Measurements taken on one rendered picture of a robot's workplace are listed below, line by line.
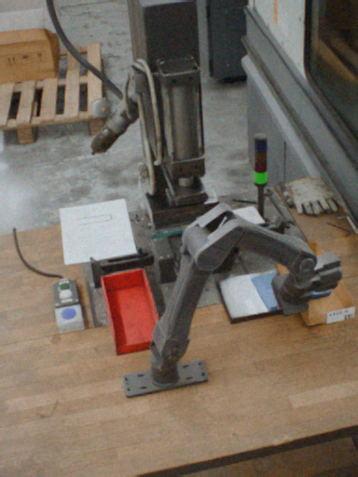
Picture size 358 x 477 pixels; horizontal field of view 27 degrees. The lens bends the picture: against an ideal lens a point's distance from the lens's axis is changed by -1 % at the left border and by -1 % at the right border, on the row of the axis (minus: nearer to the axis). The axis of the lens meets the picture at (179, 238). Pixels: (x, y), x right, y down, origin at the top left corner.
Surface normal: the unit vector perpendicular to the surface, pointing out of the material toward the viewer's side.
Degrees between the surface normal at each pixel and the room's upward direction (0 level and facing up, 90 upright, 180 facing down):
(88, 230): 1
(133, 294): 0
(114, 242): 0
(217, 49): 90
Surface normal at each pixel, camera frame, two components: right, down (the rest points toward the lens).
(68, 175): -0.07, -0.80
